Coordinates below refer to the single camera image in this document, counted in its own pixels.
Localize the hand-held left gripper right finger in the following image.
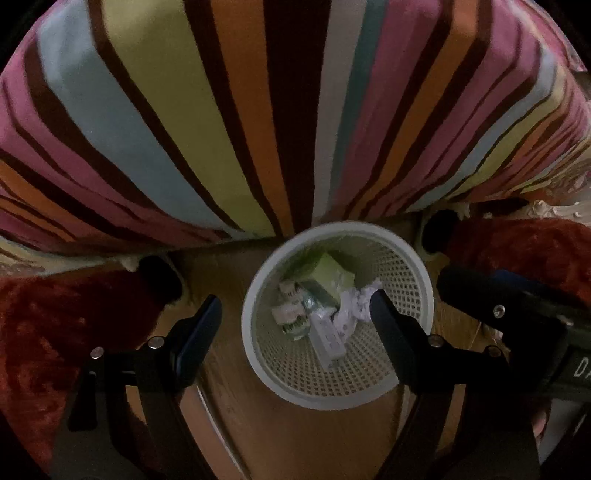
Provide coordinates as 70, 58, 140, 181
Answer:
369, 290, 541, 480

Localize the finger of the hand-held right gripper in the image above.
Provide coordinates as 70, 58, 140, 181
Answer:
436, 266, 570, 340
488, 270, 591, 320

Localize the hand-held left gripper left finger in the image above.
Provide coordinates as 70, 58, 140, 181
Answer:
48, 294, 223, 480

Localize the white paper ball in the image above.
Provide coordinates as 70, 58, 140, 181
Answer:
334, 282, 385, 341

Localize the long white grey box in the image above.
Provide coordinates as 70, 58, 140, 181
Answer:
307, 308, 350, 371

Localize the white plastic mesh basket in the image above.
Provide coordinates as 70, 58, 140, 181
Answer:
240, 221, 436, 409

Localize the large light green box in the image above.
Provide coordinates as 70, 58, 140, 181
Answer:
313, 251, 356, 302

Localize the teal patterned tissue packet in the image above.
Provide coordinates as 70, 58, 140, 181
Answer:
270, 300, 311, 343

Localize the green and white packet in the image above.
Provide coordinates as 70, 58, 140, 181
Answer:
278, 276, 308, 302

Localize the person's right hand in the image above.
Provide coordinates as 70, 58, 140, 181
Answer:
531, 405, 557, 445

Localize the black bed leg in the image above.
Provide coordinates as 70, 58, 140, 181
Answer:
421, 209, 459, 256
137, 254, 184, 306

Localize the cream carved nightstand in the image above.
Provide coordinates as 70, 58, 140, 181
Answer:
530, 198, 591, 223

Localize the red shaggy rug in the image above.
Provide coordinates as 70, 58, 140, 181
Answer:
0, 216, 591, 467

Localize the striped colourful bed sheet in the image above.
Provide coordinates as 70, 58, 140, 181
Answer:
0, 0, 591, 260

